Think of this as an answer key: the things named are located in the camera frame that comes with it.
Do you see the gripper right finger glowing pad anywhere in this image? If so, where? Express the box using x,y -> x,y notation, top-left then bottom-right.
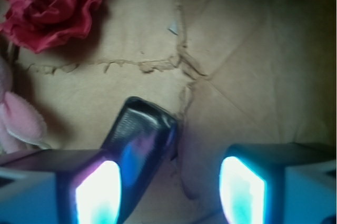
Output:
220,143 -> 336,223

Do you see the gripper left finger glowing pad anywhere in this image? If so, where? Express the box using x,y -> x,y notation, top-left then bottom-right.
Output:
1,150 -> 122,223

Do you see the pink plush bunny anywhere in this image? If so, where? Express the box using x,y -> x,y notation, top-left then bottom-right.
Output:
1,58 -> 49,153

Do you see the brown paper bag bin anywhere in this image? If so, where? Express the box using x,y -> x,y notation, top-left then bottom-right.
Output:
9,0 -> 336,223

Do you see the red crumpled paper flower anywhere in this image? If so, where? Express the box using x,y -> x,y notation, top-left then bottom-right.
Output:
1,0 -> 102,53

